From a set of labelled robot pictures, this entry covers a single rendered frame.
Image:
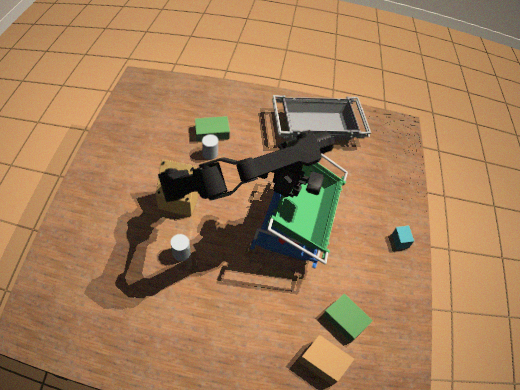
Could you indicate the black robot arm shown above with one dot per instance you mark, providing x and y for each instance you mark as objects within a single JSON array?
[{"x": 209, "y": 182}]

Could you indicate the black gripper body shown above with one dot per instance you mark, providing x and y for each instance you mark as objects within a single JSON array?
[{"x": 314, "y": 181}]

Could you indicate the white cylinder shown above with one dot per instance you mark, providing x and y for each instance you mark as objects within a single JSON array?
[
  {"x": 180, "y": 245},
  {"x": 210, "y": 147}
]

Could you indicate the blue plastic tray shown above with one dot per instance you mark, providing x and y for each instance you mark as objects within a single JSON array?
[{"x": 272, "y": 243}]

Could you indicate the teal block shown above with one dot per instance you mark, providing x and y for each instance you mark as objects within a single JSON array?
[{"x": 402, "y": 237}]

